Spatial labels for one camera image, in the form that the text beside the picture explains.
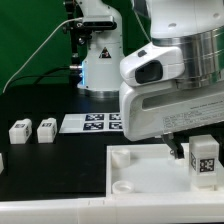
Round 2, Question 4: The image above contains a black cable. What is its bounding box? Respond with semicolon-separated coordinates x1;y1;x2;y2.
6;67;72;86

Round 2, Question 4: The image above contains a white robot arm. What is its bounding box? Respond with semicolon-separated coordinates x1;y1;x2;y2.
77;0;224;158

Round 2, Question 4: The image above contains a white part at left edge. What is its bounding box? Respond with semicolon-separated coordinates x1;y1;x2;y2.
0;153;4;175

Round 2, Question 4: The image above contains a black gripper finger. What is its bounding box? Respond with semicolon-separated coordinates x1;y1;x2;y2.
161;133;184;159

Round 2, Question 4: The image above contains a white cable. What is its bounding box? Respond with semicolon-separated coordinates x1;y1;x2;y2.
1;0;151;94

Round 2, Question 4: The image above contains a white L-shaped obstacle fence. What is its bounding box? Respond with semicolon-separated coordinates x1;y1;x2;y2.
0;192;224;224

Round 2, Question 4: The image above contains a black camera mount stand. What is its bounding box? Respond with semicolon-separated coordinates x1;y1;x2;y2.
61;0;88;84

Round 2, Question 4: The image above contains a white square tabletop part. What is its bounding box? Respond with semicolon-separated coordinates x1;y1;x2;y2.
105;143;224;197

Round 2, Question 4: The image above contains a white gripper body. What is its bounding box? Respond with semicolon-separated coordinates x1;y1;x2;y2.
119;81;224;141

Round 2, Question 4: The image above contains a white sheet with tags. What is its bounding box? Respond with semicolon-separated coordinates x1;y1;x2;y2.
60;113;122;133

